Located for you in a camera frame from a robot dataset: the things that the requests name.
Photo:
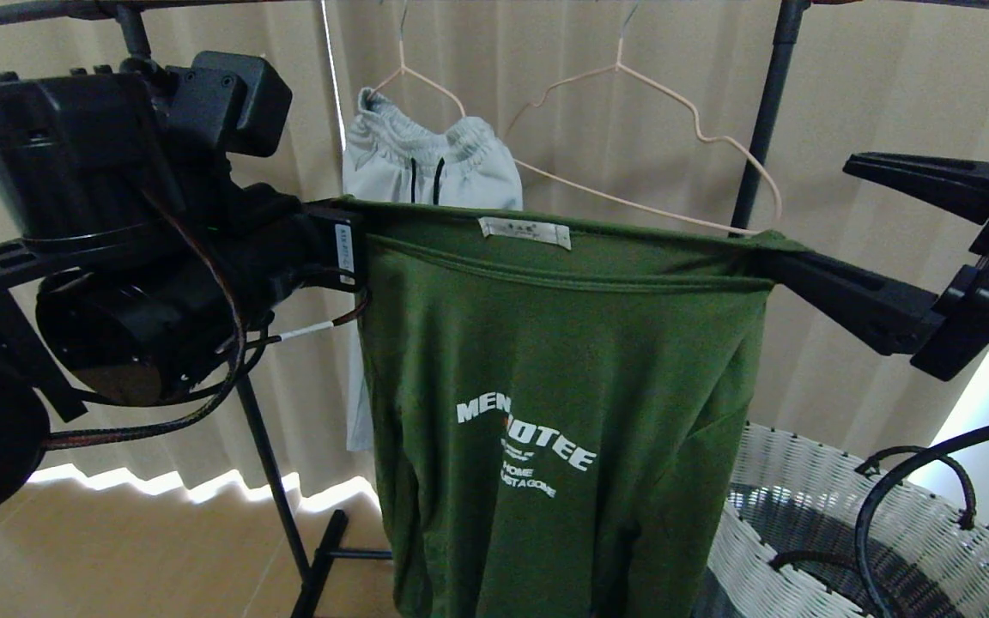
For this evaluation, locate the white laundry basket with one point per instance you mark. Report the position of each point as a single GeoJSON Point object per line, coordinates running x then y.
{"type": "Point", "coordinates": [803, 463]}

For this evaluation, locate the pink clothes hanger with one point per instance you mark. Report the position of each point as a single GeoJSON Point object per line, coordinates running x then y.
{"type": "Point", "coordinates": [632, 202]}
{"type": "Point", "coordinates": [430, 81]}

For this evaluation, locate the pale grey shorts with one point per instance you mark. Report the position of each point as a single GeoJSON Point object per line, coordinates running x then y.
{"type": "Point", "coordinates": [400, 176]}

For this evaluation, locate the black clothes rack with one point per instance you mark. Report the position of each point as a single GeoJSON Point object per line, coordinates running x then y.
{"type": "Point", "coordinates": [769, 103]}

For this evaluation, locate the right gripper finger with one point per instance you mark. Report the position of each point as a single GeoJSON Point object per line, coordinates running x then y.
{"type": "Point", "coordinates": [958, 184]}
{"type": "Point", "coordinates": [864, 309]}

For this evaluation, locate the green garment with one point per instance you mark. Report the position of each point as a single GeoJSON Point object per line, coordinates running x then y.
{"type": "Point", "coordinates": [546, 360]}

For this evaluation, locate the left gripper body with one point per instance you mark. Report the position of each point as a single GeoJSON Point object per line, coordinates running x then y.
{"type": "Point", "coordinates": [142, 335]}

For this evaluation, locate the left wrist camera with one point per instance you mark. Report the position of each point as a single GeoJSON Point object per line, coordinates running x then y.
{"type": "Point", "coordinates": [228, 94]}

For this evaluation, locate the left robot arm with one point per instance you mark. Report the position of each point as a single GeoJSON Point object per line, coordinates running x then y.
{"type": "Point", "coordinates": [74, 163]}

